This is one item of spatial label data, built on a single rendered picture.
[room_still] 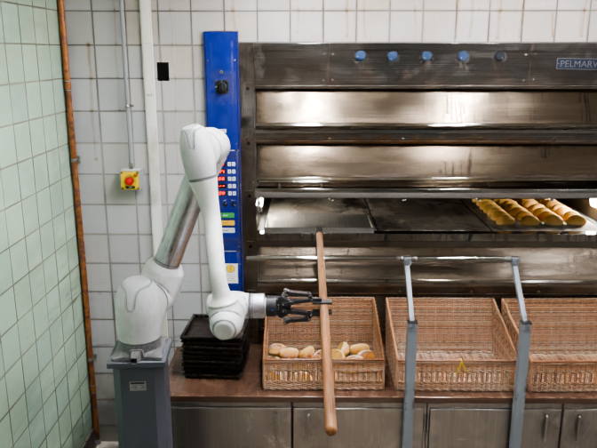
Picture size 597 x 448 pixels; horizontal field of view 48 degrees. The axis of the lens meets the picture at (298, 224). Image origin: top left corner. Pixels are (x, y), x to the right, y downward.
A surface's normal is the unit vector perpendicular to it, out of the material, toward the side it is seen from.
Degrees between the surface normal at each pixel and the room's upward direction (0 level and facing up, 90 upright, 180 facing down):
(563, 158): 69
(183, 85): 90
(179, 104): 90
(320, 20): 90
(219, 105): 90
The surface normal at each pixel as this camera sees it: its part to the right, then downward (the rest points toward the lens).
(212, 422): -0.01, 0.25
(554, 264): -0.01, -0.10
